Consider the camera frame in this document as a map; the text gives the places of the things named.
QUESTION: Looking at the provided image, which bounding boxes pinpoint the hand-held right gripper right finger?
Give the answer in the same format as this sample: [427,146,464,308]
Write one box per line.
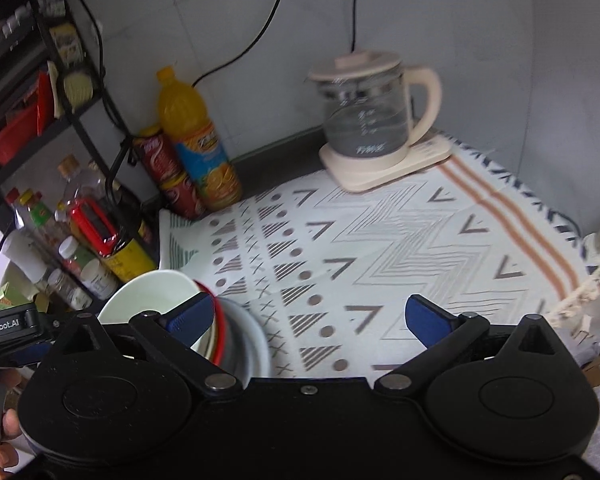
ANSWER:
[375,295,576,400]

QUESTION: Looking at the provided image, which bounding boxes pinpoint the black metal rack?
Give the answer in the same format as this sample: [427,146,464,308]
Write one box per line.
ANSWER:
[0,0,148,311]

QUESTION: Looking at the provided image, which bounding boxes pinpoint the patterned tablecloth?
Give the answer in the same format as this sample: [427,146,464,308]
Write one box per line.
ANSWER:
[159,132,600,380]

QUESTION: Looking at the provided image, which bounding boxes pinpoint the cream kettle base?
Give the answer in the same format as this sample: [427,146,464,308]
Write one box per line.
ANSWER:
[320,132,453,193]

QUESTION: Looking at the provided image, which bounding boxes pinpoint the red snack packet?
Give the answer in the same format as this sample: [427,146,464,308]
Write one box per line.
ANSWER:
[0,71,56,167]

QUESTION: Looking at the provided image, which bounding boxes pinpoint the glass kettle with cream handle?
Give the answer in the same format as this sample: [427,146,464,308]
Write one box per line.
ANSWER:
[307,51,443,158]

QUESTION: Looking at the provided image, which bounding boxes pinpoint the black power cable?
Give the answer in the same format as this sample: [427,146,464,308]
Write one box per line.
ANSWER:
[340,0,359,57]
[192,0,289,89]

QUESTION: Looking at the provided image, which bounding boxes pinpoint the small white lidded jar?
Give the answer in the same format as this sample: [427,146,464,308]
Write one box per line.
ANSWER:
[47,268,94,311]

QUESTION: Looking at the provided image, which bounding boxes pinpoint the green carton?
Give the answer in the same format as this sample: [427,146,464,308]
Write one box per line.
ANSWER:
[0,282,39,314]

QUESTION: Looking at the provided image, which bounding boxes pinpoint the clear bottle with cork cap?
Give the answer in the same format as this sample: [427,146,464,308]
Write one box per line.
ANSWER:
[57,155,107,207]

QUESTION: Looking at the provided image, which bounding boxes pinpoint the dark bottle with yellow label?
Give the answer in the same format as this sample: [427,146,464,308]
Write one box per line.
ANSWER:
[100,180,159,282]

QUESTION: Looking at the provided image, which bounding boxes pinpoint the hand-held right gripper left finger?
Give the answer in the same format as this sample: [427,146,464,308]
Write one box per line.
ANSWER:
[55,292,243,398]

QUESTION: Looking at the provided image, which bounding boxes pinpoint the red lidded container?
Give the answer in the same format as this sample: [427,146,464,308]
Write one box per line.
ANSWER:
[70,198,119,257]

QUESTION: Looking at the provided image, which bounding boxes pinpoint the orange juice bottle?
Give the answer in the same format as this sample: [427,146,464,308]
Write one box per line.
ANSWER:
[156,66,243,211]

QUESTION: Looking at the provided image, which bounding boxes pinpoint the woven rope fringe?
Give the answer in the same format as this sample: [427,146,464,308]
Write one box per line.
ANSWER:
[545,260,600,332]

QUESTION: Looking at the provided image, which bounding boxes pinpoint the pale green bowl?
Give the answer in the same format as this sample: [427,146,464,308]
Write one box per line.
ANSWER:
[98,270,203,326]

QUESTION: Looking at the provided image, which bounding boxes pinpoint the red drink can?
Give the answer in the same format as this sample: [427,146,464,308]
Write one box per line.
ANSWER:
[132,127,182,188]
[159,170,207,221]

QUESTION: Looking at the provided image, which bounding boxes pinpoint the person's left hand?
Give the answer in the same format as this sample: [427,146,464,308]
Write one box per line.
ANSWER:
[0,367,28,480]

